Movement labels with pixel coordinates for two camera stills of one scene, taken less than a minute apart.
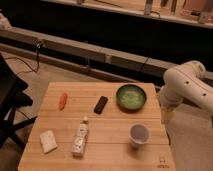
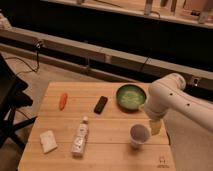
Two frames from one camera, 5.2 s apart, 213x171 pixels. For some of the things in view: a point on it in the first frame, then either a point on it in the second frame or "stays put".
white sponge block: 48,141 stays put
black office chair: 13,97 stays put
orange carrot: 63,100 stays put
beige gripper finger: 167,115 → 157,127
